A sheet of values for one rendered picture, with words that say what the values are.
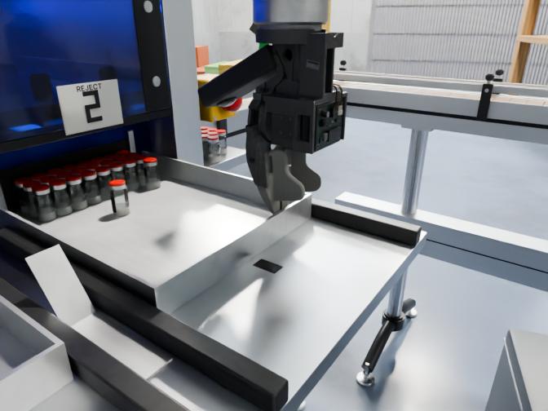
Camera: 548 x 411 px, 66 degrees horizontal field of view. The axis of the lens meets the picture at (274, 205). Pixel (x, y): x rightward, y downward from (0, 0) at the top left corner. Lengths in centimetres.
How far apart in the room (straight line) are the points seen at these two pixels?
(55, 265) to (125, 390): 15
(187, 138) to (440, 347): 133
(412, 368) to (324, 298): 126
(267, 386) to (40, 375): 16
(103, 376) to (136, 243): 22
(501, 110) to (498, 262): 44
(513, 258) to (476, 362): 52
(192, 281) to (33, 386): 15
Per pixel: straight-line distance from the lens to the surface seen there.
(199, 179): 67
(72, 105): 60
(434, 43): 841
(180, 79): 70
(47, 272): 42
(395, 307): 160
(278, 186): 47
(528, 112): 123
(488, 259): 139
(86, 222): 60
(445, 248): 140
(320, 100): 42
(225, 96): 49
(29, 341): 40
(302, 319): 39
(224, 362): 32
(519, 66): 497
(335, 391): 153
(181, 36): 70
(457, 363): 173
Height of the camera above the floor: 112
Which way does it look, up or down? 24 degrees down
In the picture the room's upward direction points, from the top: straight up
